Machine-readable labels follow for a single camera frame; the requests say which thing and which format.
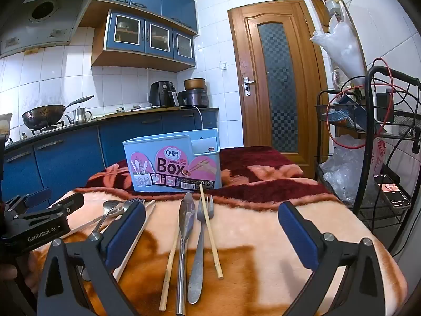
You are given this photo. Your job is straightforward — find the black smartphone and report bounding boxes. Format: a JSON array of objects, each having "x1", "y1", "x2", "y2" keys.
[{"x1": 373, "y1": 173, "x2": 412, "y2": 210}]

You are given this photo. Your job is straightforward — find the steel kettle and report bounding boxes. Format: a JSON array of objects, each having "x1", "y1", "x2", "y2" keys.
[{"x1": 65, "y1": 106, "x2": 93, "y2": 125}]

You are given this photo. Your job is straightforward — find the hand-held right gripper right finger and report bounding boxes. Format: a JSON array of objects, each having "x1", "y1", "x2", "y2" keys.
[{"x1": 278, "y1": 201, "x2": 397, "y2": 316}]

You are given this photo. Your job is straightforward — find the gas stove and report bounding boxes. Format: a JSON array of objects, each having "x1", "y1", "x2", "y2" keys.
[{"x1": 31, "y1": 121, "x2": 65, "y2": 135}]

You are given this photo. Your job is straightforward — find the wooden cutting board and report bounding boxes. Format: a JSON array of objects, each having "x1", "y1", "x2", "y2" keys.
[{"x1": 94, "y1": 105, "x2": 181, "y2": 119}]

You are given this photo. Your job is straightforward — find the steel fork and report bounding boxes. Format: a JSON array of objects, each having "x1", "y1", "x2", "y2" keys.
[
  {"x1": 115, "y1": 197, "x2": 145, "y2": 218},
  {"x1": 187, "y1": 196, "x2": 215, "y2": 304}
]

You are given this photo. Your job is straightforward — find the black air fryer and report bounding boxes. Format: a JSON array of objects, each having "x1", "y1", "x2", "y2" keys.
[{"x1": 149, "y1": 81, "x2": 180, "y2": 107}]

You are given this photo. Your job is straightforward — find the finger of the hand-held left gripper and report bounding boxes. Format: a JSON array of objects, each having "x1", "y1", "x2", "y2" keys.
[
  {"x1": 4, "y1": 187, "x2": 52, "y2": 219},
  {"x1": 13, "y1": 192, "x2": 85, "y2": 221}
]

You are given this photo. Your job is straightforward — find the blue patterned box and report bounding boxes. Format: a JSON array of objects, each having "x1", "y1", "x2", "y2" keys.
[{"x1": 324, "y1": 95, "x2": 365, "y2": 129}]

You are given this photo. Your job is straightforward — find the row of assorted bottles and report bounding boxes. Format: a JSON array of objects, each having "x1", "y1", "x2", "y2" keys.
[{"x1": 320, "y1": 0, "x2": 344, "y2": 18}]

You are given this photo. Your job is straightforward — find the blue lower kitchen cabinets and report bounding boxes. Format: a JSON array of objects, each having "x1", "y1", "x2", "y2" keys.
[{"x1": 0, "y1": 107, "x2": 219, "y2": 205}]

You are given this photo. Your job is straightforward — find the white plastic bag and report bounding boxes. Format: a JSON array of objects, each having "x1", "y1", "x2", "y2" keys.
[{"x1": 311, "y1": 15, "x2": 367, "y2": 78}]

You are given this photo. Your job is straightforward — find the steel spoon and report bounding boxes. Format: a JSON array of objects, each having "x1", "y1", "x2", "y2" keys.
[
  {"x1": 176, "y1": 192, "x2": 195, "y2": 316},
  {"x1": 88, "y1": 200, "x2": 125, "y2": 238}
]

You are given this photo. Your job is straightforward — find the black wok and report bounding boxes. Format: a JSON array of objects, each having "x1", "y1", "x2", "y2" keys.
[{"x1": 22, "y1": 95, "x2": 95, "y2": 130}]

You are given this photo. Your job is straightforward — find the red and peach printed blanket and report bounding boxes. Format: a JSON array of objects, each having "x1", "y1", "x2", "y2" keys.
[{"x1": 28, "y1": 146, "x2": 408, "y2": 316}]

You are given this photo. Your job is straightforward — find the white chopstick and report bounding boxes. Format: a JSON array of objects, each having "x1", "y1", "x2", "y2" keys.
[
  {"x1": 66, "y1": 217, "x2": 111, "y2": 238},
  {"x1": 113, "y1": 199, "x2": 156, "y2": 280}
]

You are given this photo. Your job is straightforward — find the light blue utensil box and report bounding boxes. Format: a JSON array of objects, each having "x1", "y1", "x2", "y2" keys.
[{"x1": 123, "y1": 128, "x2": 222, "y2": 193}]

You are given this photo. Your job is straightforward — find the black wire cart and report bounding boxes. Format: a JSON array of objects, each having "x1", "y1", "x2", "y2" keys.
[{"x1": 314, "y1": 67, "x2": 421, "y2": 257}]

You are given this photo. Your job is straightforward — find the grey range hood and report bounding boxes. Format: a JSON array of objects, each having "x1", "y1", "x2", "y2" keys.
[{"x1": 0, "y1": 0, "x2": 96, "y2": 58}]

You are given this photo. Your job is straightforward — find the dark rice cooker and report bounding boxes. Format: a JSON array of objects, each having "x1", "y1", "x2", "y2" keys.
[{"x1": 178, "y1": 78, "x2": 209, "y2": 108}]

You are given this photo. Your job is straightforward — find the blue glass-door wall cabinet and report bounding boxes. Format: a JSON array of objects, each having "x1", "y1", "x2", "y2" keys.
[{"x1": 91, "y1": 9, "x2": 197, "y2": 72}]

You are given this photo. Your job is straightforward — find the wooden door with glass panel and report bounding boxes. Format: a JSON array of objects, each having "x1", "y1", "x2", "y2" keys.
[{"x1": 228, "y1": 0, "x2": 329, "y2": 178}]

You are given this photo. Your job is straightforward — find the clear plastic bag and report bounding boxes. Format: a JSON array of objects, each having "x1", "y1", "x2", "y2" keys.
[{"x1": 320, "y1": 135, "x2": 379, "y2": 205}]

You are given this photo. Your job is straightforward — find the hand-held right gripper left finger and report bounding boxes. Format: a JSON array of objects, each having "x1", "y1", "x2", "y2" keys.
[{"x1": 36, "y1": 201, "x2": 147, "y2": 316}]

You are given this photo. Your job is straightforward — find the red cable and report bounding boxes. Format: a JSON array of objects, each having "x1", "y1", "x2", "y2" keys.
[{"x1": 327, "y1": 58, "x2": 397, "y2": 149}]

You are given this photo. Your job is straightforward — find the wooden chopstick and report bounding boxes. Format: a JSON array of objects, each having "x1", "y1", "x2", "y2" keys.
[
  {"x1": 159, "y1": 230, "x2": 181, "y2": 310},
  {"x1": 199, "y1": 184, "x2": 223, "y2": 279}
]

